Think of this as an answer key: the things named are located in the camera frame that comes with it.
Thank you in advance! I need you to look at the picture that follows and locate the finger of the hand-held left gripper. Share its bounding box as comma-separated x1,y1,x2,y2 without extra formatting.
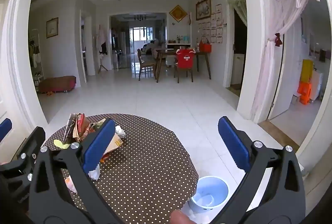
0,118,13,143
0,126,46,176

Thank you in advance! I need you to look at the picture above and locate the red diamond wall decoration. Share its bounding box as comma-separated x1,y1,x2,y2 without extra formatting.
169,4,188,22

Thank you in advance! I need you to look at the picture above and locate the brown doormat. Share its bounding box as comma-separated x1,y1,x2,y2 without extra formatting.
229,85,242,98

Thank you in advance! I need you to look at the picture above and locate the light blue plastic bin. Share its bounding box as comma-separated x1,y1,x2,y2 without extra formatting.
187,175,230,214

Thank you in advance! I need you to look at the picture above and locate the tan paper bag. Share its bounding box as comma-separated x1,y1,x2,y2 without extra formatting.
100,133,124,162

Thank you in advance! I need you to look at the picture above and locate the yellow box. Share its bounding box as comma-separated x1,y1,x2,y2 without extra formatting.
301,59,314,83

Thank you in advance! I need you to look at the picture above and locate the dark red curtain tie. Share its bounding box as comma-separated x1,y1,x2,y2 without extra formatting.
274,32,284,48

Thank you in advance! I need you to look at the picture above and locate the wooden dining table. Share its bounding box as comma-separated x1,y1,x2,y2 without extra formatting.
155,47,212,83

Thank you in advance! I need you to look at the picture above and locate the brown polka-dot tablecloth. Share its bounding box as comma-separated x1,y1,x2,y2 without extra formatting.
41,113,200,224

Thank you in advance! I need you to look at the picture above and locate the gold framed painting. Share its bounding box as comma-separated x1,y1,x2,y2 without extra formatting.
195,0,212,21

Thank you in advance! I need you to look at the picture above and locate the white appliance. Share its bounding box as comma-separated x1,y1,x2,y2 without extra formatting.
231,53,246,85

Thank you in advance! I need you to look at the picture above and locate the grey sofa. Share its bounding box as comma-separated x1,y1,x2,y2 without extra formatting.
143,38,166,59

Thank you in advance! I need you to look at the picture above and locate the red crumpled wrapper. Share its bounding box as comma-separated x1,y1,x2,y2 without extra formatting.
78,113,91,134

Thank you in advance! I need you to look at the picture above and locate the wooden dining chair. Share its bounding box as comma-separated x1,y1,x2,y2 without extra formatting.
174,49,197,84
137,49,157,81

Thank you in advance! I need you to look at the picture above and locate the green crumpled wrapper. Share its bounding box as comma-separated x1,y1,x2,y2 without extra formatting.
89,121,105,134

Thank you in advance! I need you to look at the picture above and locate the white cabinet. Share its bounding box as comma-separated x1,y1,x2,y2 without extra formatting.
310,69,323,103

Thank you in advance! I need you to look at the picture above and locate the orange plastic stool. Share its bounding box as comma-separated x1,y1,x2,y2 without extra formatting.
297,81,313,105

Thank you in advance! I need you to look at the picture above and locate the pink sheer curtain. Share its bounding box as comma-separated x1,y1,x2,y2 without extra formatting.
250,0,326,123

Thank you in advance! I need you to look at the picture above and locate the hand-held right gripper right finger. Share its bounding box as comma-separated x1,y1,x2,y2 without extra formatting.
213,116,306,224

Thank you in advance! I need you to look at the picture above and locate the brown low ottoman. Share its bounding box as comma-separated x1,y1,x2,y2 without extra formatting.
38,75,77,94

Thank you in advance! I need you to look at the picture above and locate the white crumpled plastic wrapper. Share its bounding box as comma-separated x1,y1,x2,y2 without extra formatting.
63,175,78,194

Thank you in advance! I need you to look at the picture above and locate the red bag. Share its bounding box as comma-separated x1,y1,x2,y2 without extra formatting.
198,37,212,53

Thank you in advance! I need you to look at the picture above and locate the white lace door curtain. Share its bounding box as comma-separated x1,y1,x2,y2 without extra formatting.
226,0,247,27

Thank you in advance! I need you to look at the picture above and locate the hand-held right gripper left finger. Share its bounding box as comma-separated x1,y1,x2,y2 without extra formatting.
28,118,125,224

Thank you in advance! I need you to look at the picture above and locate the group of wall certificates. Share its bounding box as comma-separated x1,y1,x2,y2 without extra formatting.
197,3,223,45

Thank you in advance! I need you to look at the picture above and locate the person's right hand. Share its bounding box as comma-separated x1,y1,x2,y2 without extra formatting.
170,210,193,224

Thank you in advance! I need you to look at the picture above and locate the white crumpled tissue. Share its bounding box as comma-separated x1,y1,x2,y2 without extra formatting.
114,125,126,139
88,164,100,182

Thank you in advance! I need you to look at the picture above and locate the framed wall picture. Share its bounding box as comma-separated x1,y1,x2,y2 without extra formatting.
46,17,59,39

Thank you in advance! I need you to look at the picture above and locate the red garment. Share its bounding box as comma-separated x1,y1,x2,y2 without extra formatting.
175,49,196,69

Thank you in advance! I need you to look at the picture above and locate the white sideboard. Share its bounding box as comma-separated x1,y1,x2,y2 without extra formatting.
165,42,194,68

